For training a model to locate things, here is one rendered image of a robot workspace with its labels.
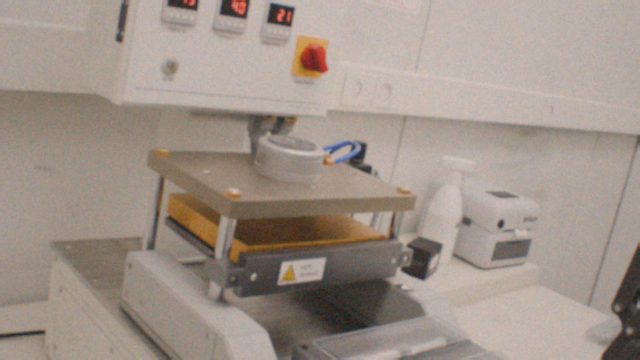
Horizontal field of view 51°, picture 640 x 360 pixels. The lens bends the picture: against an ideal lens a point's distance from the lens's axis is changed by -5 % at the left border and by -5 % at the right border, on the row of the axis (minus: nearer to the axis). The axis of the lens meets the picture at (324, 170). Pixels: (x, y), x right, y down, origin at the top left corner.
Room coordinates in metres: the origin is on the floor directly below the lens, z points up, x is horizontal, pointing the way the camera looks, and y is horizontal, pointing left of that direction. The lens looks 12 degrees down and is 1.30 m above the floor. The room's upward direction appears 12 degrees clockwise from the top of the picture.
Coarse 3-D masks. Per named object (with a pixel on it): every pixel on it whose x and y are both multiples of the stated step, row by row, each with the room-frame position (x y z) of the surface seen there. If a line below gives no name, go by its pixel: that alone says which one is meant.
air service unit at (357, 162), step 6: (360, 144) 1.06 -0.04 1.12; (366, 144) 1.06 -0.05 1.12; (360, 150) 1.05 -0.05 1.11; (366, 150) 1.07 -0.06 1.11; (354, 156) 1.05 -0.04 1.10; (360, 156) 1.05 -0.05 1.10; (342, 162) 1.04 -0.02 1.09; (348, 162) 1.05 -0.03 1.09; (354, 162) 1.06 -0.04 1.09; (360, 162) 1.06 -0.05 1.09; (354, 168) 1.04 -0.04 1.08; (360, 168) 1.05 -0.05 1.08; (366, 168) 1.06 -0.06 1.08; (372, 174) 1.09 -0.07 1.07
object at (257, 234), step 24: (168, 216) 0.79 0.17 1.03; (192, 216) 0.75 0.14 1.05; (216, 216) 0.74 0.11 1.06; (312, 216) 0.82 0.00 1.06; (336, 216) 0.84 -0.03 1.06; (192, 240) 0.74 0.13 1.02; (216, 240) 0.71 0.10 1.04; (240, 240) 0.68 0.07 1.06; (264, 240) 0.69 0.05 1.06; (288, 240) 0.71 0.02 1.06; (312, 240) 0.73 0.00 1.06; (336, 240) 0.75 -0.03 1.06; (360, 240) 0.78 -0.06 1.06
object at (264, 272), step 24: (384, 240) 0.80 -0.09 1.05; (216, 264) 0.64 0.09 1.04; (240, 264) 0.65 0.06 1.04; (264, 264) 0.66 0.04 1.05; (288, 264) 0.68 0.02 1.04; (312, 264) 0.70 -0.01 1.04; (336, 264) 0.73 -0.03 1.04; (360, 264) 0.76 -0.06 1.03; (384, 264) 0.78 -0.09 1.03; (408, 264) 0.81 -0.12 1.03; (240, 288) 0.65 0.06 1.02; (264, 288) 0.66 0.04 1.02; (288, 288) 0.69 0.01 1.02; (312, 288) 0.71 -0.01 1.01
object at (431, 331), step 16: (416, 320) 0.70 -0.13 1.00; (432, 320) 0.71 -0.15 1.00; (336, 336) 0.62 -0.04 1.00; (352, 336) 0.63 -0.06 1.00; (368, 336) 0.63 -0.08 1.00; (384, 336) 0.64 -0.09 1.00; (400, 336) 0.65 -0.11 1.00; (416, 336) 0.66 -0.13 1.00; (432, 336) 0.66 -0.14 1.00; (448, 336) 0.67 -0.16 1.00; (464, 336) 0.68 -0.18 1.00; (336, 352) 0.59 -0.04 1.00; (352, 352) 0.59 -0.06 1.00; (368, 352) 0.60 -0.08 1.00; (384, 352) 0.61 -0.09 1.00; (400, 352) 0.61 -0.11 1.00
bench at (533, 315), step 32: (544, 288) 1.66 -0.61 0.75; (0, 320) 0.94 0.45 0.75; (32, 320) 0.97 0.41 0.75; (480, 320) 1.37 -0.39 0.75; (512, 320) 1.40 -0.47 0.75; (544, 320) 1.44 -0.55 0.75; (576, 320) 1.48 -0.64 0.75; (0, 352) 0.85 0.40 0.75; (32, 352) 0.88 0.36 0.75; (512, 352) 1.23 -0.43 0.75; (544, 352) 1.26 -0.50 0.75; (576, 352) 1.29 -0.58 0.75
